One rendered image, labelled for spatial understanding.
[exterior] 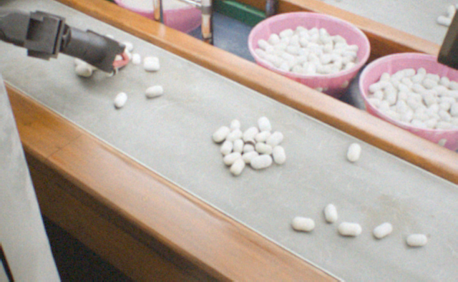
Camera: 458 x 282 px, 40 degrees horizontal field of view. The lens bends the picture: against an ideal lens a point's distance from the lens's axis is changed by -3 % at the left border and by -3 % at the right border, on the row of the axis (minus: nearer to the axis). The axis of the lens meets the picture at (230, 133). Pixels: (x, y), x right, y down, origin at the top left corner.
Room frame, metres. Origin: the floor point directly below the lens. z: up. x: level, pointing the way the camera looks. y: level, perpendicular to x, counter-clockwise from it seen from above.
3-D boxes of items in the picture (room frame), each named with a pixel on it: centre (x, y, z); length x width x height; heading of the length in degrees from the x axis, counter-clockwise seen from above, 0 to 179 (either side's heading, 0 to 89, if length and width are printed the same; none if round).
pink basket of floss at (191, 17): (1.48, 0.17, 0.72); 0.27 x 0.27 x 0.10
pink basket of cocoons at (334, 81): (1.20, -0.17, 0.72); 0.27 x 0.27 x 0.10
